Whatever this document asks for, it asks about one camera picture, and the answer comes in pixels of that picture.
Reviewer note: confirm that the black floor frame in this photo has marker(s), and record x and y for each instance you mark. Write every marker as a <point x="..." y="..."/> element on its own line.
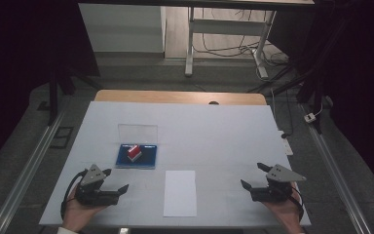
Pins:
<point x="61" y="137"/>

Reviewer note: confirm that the white cabinet panel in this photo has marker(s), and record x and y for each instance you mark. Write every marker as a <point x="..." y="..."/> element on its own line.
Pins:
<point x="120" y="29"/>

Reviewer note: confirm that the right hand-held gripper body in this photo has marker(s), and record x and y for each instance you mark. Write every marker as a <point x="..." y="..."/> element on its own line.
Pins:
<point x="272" y="191"/>

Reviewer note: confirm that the red and white stamp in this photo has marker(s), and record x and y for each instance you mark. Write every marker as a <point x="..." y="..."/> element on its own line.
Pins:
<point x="133" y="152"/>

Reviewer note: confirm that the large white table cover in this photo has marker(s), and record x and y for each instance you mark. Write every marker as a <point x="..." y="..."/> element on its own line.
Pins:
<point x="214" y="139"/>

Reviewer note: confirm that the metal floor rail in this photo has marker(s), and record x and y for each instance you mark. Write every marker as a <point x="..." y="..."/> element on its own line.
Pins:
<point x="337" y="172"/>
<point x="29" y="169"/>

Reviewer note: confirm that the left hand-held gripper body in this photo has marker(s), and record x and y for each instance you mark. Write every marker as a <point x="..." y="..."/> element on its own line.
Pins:
<point x="92" y="191"/>

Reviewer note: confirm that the dark table grommet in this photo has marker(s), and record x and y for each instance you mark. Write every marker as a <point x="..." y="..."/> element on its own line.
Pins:
<point x="213" y="103"/>

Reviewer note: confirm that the white-legged desk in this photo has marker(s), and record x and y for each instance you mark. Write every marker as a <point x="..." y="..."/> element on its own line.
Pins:
<point x="227" y="27"/>

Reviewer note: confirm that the small white paper sheet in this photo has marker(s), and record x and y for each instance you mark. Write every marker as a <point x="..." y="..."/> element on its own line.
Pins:
<point x="180" y="195"/>

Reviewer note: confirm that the black stand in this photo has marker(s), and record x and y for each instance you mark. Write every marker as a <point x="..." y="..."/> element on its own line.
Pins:
<point x="53" y="97"/>
<point x="308" y="87"/>

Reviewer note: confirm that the white plug adapter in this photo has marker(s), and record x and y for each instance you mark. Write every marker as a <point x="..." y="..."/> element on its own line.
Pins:
<point x="309" y="117"/>

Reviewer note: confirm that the metal frame stand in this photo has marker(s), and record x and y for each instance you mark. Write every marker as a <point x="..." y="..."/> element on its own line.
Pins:
<point x="227" y="49"/>

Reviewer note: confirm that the dark curtain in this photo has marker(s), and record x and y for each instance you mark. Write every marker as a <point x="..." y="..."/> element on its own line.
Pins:
<point x="360" y="81"/>
<point x="19" y="65"/>

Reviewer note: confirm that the person's right hand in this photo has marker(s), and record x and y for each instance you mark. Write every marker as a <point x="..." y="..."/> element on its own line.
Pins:
<point x="287" y="213"/>

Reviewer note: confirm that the person's left hand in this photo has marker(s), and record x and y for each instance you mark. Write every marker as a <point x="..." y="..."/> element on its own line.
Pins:
<point x="76" y="216"/>

